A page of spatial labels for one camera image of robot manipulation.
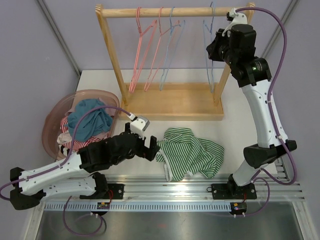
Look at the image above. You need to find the green white striped tank top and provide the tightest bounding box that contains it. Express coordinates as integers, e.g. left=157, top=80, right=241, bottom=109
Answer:
left=156, top=127, right=225, bottom=182

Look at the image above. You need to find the blue tank top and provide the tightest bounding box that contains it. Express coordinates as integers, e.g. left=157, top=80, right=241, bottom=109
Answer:
left=66, top=98, right=114, bottom=142

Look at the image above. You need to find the blue wire hanger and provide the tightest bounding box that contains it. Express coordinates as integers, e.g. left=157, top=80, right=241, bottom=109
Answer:
left=159, top=7, right=186, bottom=91
left=202, top=1, right=216, bottom=93

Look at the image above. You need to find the red white striped tank top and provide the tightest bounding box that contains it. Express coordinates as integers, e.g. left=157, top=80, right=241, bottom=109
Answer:
left=57, top=116, right=110, bottom=152

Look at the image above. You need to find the pink wire hanger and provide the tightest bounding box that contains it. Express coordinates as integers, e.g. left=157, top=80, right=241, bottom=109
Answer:
left=128, top=19, right=158, bottom=94
left=143, top=7, right=176, bottom=92
left=128, top=6, right=158, bottom=94

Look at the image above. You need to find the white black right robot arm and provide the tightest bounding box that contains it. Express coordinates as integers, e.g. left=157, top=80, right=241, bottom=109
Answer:
left=206, top=23, right=297, bottom=200

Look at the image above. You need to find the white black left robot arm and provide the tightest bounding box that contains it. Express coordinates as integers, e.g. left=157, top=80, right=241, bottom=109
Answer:
left=9, top=123, right=160, bottom=211

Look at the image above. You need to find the wooden clothes rack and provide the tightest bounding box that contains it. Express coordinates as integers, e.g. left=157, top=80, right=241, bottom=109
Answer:
left=94, top=2, right=256, bottom=122

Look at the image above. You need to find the pink translucent plastic basket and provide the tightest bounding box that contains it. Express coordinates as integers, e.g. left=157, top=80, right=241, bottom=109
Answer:
left=41, top=89, right=120, bottom=160

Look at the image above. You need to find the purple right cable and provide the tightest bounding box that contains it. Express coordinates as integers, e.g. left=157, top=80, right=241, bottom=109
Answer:
left=234, top=6, right=297, bottom=216

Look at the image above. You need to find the aluminium frame post right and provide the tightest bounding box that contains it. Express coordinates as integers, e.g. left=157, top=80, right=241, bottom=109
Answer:
left=252, top=0, right=300, bottom=76

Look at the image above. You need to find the aluminium frame post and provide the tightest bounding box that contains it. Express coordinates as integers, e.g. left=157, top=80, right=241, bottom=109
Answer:
left=252, top=0, right=300, bottom=76
left=35, top=0, right=82, bottom=79

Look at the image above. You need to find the aluminium frame post left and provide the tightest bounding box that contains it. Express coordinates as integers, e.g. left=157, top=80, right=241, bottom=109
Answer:
left=35, top=0, right=82, bottom=79

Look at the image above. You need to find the slotted white cable duct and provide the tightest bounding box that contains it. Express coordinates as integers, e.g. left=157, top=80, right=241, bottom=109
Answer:
left=44, top=201, right=231, bottom=212

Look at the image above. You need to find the aluminium mounting rail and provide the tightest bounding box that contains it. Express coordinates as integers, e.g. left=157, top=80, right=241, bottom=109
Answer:
left=39, top=173, right=306, bottom=203

